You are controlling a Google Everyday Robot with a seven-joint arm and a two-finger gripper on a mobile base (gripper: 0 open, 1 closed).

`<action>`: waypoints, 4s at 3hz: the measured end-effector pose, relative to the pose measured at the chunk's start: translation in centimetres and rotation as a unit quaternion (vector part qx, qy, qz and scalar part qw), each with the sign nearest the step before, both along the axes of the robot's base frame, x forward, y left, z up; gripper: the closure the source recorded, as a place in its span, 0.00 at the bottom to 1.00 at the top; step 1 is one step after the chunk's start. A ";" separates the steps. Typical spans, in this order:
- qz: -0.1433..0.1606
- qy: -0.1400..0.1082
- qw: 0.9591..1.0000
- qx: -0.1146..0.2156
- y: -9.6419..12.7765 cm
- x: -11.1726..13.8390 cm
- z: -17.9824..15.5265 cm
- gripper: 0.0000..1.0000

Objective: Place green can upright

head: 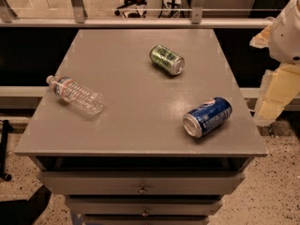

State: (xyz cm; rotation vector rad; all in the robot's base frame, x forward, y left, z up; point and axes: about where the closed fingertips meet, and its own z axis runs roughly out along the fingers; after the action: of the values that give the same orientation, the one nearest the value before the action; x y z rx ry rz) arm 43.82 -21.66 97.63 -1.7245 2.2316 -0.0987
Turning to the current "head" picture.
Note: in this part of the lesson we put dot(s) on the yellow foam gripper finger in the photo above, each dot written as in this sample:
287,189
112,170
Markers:
278,89
261,40

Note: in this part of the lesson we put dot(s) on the green soda can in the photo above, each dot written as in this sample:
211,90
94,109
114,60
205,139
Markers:
165,58

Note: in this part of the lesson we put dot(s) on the blue Pepsi can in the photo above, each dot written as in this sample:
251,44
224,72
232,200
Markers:
207,117

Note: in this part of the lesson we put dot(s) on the black office chair base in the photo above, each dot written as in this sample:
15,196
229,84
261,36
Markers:
132,9

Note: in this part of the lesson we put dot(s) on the middle drawer with knob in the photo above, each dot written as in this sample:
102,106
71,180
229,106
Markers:
148,206

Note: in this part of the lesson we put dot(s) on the drawer with knob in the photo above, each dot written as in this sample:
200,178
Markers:
148,206
141,183

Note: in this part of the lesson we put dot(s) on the grey drawer cabinet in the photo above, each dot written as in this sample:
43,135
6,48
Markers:
141,126

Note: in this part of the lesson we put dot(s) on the clear plastic water bottle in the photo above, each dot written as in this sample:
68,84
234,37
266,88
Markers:
82,98

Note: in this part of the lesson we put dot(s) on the top drawer with knob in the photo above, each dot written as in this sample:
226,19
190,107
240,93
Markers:
141,183

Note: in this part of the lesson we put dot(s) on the metal railing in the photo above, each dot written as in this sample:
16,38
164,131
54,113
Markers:
159,14

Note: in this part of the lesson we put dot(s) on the black stand at left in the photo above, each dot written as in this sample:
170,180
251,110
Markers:
6,128

